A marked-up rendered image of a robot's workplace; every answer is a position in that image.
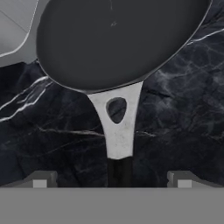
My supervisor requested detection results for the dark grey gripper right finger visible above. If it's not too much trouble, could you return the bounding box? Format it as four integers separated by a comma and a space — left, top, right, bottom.
166, 171, 224, 188

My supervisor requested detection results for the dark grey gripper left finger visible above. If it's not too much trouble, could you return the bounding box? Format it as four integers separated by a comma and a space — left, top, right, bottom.
0, 171, 59, 188

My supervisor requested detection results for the black frying pan, silver handle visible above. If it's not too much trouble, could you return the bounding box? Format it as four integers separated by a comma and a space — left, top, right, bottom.
35, 0, 214, 188

